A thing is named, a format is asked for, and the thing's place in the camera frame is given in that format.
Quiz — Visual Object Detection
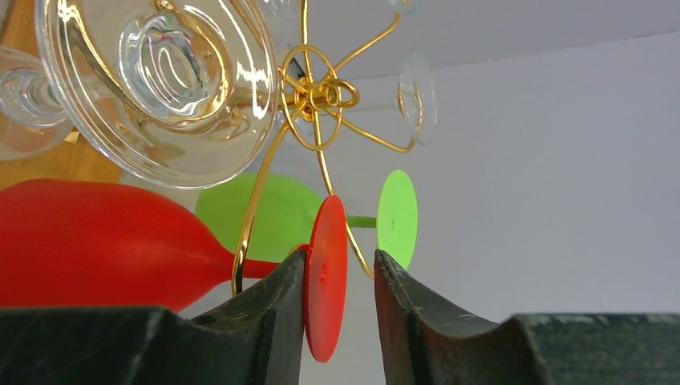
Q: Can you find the green plastic goblet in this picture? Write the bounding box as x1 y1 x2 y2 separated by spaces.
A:
195 170 419 269

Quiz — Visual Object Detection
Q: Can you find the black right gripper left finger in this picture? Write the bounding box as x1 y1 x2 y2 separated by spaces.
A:
1 251 306 384

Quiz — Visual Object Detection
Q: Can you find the clear champagne flute with label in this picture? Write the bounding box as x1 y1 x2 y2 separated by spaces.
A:
1 1 281 189

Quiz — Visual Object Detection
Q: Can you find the gold wire glass rack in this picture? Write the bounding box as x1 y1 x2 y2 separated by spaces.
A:
58 0 418 298

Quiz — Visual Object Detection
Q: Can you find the clear round wine glass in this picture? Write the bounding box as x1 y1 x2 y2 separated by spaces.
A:
389 0 420 16

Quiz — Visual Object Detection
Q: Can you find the red plastic goblet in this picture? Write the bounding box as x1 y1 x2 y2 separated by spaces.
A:
0 178 350 364

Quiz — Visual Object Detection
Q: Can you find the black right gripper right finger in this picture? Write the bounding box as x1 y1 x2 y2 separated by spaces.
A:
374 250 679 384

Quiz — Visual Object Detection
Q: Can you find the wooden rack base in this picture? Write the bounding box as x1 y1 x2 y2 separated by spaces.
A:
0 0 123 191

